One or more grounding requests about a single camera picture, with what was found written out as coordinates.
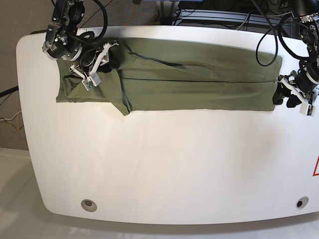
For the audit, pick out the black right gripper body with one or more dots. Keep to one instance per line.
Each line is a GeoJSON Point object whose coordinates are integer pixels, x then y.
{"type": "Point", "coordinates": [88, 59]}

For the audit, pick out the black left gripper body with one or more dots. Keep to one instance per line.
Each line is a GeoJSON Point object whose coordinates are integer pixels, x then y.
{"type": "Point", "coordinates": [304, 83]}

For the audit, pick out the olive green T-shirt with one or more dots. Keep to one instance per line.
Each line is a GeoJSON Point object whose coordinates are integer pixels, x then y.
{"type": "Point", "coordinates": [161, 75]}

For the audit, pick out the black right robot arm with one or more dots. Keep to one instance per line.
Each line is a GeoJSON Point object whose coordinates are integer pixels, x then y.
{"type": "Point", "coordinates": [62, 40]}

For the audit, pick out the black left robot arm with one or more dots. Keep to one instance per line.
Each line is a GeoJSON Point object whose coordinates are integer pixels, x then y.
{"type": "Point", "coordinates": [306, 13]}

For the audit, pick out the red triangle sticker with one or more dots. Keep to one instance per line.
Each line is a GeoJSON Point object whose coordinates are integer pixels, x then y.
{"type": "Point", "coordinates": [316, 169]}

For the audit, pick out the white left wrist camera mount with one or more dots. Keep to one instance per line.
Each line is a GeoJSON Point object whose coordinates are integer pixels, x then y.
{"type": "Point", "coordinates": [307, 107]}

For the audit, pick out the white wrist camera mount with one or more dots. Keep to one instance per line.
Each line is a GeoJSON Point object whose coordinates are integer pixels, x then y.
{"type": "Point", "coordinates": [307, 107]}
{"type": "Point", "coordinates": [91, 79]}

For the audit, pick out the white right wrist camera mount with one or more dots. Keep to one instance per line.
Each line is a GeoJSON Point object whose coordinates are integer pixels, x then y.
{"type": "Point", "coordinates": [91, 79]}

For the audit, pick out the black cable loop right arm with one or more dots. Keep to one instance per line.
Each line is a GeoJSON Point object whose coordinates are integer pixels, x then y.
{"type": "Point", "coordinates": [93, 23]}

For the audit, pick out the aluminium frame rail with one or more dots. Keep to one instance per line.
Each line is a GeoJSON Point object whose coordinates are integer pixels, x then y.
{"type": "Point", "coordinates": [223, 17]}

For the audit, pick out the right table cable grommet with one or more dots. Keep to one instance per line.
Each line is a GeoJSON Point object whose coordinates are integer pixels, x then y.
{"type": "Point", "coordinates": [302, 202]}

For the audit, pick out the table cable grommet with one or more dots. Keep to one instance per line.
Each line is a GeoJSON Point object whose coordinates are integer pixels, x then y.
{"type": "Point", "coordinates": [302, 202]}
{"type": "Point", "coordinates": [88, 205]}

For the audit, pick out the left table cable grommet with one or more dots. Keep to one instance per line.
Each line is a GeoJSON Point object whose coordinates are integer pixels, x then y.
{"type": "Point", "coordinates": [88, 205]}

